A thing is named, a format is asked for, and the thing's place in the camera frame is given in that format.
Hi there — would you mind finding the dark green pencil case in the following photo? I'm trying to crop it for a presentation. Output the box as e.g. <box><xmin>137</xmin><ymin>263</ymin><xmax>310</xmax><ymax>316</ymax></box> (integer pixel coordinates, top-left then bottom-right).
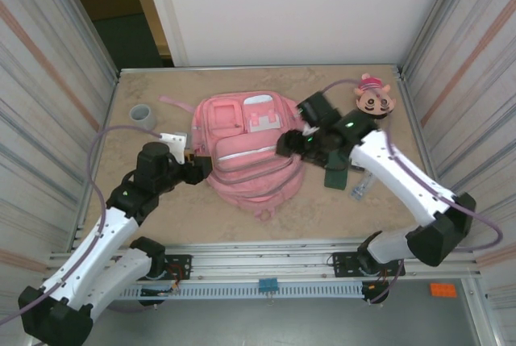
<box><xmin>322</xmin><ymin>150</ymin><xmax>350</xmax><ymax>191</ymax></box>

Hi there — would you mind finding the pink school backpack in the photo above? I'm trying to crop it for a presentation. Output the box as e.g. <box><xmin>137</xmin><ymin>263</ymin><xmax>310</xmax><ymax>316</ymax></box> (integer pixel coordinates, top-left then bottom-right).
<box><xmin>157</xmin><ymin>90</ymin><xmax>308</xmax><ymax>223</ymax></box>

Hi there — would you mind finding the pink cartoon plush head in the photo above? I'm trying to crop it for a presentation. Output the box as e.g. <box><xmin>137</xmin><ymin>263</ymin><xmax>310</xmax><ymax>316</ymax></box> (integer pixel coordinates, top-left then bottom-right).
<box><xmin>353</xmin><ymin>72</ymin><xmax>397</xmax><ymax>120</ymax></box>

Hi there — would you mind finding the grey cup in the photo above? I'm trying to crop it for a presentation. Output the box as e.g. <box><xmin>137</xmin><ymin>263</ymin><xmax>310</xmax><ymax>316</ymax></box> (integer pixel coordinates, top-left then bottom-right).
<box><xmin>128</xmin><ymin>103</ymin><xmax>158</xmax><ymax>132</ymax></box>

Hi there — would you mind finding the striped curtain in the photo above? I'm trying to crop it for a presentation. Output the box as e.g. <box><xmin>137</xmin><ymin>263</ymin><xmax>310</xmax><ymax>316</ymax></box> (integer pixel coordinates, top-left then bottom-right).
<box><xmin>401</xmin><ymin>0</ymin><xmax>516</xmax><ymax>323</ymax></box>
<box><xmin>0</xmin><ymin>0</ymin><xmax>120</xmax><ymax>323</ymax></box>

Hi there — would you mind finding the blue binder clip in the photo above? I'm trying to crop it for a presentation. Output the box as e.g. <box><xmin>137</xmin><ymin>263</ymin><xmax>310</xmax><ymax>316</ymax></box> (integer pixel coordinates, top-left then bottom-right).
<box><xmin>258</xmin><ymin>277</ymin><xmax>280</xmax><ymax>295</ymax></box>

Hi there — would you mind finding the orange toy brick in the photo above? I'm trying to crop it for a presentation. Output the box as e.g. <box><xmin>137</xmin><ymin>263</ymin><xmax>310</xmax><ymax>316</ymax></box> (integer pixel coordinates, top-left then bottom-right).
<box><xmin>429</xmin><ymin>281</ymin><xmax>459</xmax><ymax>298</ymax></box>

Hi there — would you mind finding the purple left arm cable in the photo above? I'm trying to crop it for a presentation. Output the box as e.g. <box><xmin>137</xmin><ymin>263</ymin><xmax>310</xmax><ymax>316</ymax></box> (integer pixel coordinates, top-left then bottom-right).
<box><xmin>0</xmin><ymin>126</ymin><xmax>164</xmax><ymax>319</ymax></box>

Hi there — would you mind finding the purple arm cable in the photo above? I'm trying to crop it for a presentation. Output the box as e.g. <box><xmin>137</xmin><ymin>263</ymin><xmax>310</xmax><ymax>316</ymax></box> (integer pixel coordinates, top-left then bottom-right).
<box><xmin>0</xmin><ymin>126</ymin><xmax>164</xmax><ymax>319</ymax></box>
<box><xmin>320</xmin><ymin>78</ymin><xmax>504</xmax><ymax>306</ymax></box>

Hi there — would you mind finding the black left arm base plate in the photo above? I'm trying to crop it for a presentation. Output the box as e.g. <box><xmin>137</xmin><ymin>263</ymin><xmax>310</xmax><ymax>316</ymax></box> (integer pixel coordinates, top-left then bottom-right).
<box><xmin>144</xmin><ymin>253</ymin><xmax>194</xmax><ymax>281</ymax></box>

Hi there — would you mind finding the aluminium table frame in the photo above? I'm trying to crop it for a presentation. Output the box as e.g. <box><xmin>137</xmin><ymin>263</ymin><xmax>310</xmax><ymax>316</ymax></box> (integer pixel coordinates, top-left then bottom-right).
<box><xmin>44</xmin><ymin>65</ymin><xmax>485</xmax><ymax>285</ymax></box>

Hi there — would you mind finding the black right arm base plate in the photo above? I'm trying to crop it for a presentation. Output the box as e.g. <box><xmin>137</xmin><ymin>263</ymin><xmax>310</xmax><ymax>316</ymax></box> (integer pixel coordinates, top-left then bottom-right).
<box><xmin>331</xmin><ymin>252</ymin><xmax>406</xmax><ymax>279</ymax></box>

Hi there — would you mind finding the white slotted cable tray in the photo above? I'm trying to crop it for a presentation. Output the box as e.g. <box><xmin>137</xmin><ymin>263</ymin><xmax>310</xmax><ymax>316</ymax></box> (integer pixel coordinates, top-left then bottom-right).
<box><xmin>112</xmin><ymin>283</ymin><xmax>366</xmax><ymax>300</ymax></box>

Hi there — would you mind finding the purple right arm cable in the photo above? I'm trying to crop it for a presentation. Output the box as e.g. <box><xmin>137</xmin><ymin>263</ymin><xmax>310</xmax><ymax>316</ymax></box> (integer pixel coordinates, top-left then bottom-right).
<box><xmin>320</xmin><ymin>78</ymin><xmax>504</xmax><ymax>306</ymax></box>

